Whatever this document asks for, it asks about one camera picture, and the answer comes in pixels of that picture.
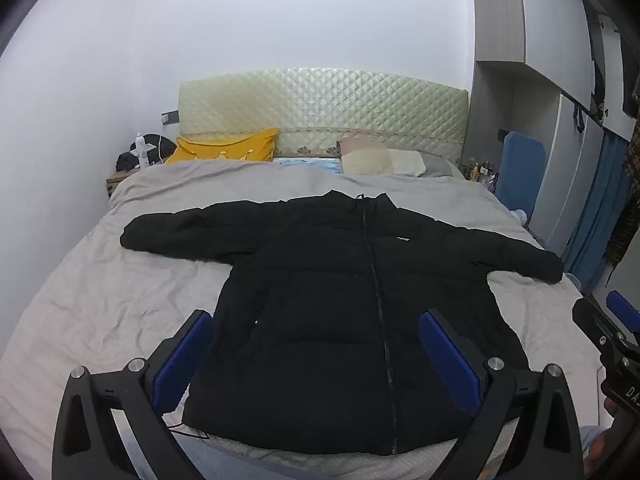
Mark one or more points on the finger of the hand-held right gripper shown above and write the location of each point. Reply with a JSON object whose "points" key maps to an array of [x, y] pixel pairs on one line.
{"points": [[597, 322], [622, 307]]}

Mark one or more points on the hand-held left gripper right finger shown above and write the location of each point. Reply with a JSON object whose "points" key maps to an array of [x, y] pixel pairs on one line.
{"points": [[450, 365]]}

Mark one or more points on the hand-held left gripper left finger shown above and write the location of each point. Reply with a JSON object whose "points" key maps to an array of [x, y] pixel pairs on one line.
{"points": [[182, 360]]}

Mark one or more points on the black puffer jacket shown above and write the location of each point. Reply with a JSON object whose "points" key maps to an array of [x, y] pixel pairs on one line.
{"points": [[310, 310]]}

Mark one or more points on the dark hanging clothes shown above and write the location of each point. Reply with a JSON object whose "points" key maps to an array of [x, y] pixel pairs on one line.
{"points": [[597, 70]]}

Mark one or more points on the person's right hand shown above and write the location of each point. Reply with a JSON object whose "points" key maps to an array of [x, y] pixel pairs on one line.
{"points": [[596, 455]]}

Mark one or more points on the grey bedspread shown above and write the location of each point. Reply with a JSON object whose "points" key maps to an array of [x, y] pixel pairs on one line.
{"points": [[125, 300]]}

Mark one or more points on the blue curtain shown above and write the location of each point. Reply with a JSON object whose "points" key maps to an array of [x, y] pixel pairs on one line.
{"points": [[595, 210]]}

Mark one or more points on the small white object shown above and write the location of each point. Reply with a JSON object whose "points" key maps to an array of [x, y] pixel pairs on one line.
{"points": [[520, 216]]}

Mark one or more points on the wooden nightstand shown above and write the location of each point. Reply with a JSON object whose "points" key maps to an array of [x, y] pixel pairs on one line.
{"points": [[114, 182]]}

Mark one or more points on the cluster of small bottles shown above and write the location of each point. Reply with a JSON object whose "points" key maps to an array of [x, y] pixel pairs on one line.
{"points": [[479, 171]]}

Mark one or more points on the grey pillow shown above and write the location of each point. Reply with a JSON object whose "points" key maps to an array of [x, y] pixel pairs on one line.
{"points": [[442, 166]]}

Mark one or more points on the black bag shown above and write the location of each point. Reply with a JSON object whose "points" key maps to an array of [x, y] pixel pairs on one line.
{"points": [[127, 160]]}

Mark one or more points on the white bottle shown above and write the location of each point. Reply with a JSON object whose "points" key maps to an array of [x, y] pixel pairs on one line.
{"points": [[142, 152]]}

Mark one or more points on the cream pillow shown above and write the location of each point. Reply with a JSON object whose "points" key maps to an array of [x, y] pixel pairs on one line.
{"points": [[380, 164]]}

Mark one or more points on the yellow pillow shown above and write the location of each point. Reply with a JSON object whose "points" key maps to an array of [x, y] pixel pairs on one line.
{"points": [[225, 147]]}

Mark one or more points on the blue patterned bed sheet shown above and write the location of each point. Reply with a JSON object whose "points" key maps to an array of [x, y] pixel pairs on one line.
{"points": [[305, 164]]}

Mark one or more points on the pink pillow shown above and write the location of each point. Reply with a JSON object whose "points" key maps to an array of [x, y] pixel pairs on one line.
{"points": [[362, 146]]}

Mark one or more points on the grey wardrobe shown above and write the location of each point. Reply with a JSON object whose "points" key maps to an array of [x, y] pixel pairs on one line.
{"points": [[545, 60]]}

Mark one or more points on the cream quilted headboard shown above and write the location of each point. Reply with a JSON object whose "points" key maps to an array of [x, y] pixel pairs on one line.
{"points": [[320, 100]]}

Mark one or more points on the wall socket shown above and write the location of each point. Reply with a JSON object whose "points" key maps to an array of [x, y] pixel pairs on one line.
{"points": [[169, 118]]}

